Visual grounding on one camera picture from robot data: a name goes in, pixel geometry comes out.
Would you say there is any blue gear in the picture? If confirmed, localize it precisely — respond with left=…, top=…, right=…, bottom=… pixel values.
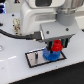
left=43, top=48, right=61, bottom=61

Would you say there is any black cable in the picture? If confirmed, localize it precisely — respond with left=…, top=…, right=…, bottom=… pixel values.
left=0, top=28, right=44, bottom=42

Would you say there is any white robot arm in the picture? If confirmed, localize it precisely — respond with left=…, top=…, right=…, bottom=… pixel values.
left=20, top=0, right=84, bottom=51

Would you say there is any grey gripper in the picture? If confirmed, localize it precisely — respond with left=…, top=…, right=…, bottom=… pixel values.
left=40, top=21, right=79, bottom=50

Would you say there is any beige connector block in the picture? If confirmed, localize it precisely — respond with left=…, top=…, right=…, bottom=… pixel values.
left=13, top=18, right=21, bottom=35

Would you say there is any black-framed peg base plate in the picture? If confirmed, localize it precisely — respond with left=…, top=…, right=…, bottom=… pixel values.
left=25, top=48, right=66, bottom=68

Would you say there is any red gear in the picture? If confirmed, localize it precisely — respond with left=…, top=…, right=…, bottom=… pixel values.
left=51, top=40, right=63, bottom=52

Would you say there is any left metal peg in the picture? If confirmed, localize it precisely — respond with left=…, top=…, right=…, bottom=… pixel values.
left=33, top=52, right=38, bottom=63

